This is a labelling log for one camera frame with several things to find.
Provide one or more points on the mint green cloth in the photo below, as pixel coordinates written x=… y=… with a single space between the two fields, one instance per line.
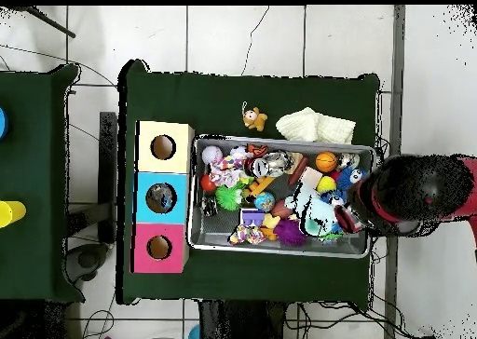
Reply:
x=316 y=212

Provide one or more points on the cream knitted cloth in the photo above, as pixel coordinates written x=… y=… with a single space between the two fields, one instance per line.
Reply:
x=316 y=126

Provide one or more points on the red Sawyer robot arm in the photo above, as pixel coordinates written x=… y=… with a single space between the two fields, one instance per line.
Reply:
x=421 y=190

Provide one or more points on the shallow mesh bin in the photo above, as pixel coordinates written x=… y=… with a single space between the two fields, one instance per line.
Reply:
x=216 y=238

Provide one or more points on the wooden box with three holes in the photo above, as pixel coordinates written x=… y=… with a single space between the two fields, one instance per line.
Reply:
x=164 y=164

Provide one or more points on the plain yellow ball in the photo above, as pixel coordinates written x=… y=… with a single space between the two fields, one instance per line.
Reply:
x=326 y=185

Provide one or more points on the blue spiky puffer toy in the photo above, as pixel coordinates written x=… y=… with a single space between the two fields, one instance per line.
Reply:
x=350 y=177

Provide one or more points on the wooden cube block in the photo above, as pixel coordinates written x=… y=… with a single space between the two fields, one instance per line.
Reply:
x=311 y=177

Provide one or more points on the purple spiky toy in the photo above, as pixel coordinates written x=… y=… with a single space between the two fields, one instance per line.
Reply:
x=290 y=231

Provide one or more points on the orange toy basketball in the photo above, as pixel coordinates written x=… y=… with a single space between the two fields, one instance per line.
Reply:
x=326 y=162

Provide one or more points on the brown toy hot dog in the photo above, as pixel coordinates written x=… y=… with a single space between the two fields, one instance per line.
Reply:
x=298 y=169

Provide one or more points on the small globe ball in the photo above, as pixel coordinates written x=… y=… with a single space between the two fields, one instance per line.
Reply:
x=264 y=202

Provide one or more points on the blue toy block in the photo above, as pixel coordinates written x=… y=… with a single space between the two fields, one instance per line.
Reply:
x=253 y=216

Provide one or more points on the small bright green toy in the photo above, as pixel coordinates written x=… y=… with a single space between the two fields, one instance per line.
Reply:
x=228 y=197

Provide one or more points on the crumpled colourful dotted paper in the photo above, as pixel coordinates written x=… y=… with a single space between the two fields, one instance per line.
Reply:
x=227 y=171

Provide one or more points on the brown plush monkey toy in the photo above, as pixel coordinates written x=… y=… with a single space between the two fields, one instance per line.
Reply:
x=255 y=120

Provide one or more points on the small orange ball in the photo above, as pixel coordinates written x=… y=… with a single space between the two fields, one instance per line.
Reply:
x=208 y=183

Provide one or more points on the white baseball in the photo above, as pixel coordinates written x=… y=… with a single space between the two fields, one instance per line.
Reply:
x=211 y=154

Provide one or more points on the grey round base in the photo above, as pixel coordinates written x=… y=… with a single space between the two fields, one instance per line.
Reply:
x=87 y=260

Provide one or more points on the dark green side table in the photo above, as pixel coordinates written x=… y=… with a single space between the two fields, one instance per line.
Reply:
x=26 y=167

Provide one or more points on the yellow cylinder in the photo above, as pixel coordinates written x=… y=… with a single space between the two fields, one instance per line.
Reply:
x=11 y=212

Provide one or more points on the blue disc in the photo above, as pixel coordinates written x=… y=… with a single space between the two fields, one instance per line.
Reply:
x=3 y=123

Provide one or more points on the dark rod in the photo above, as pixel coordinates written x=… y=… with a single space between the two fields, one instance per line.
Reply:
x=48 y=20

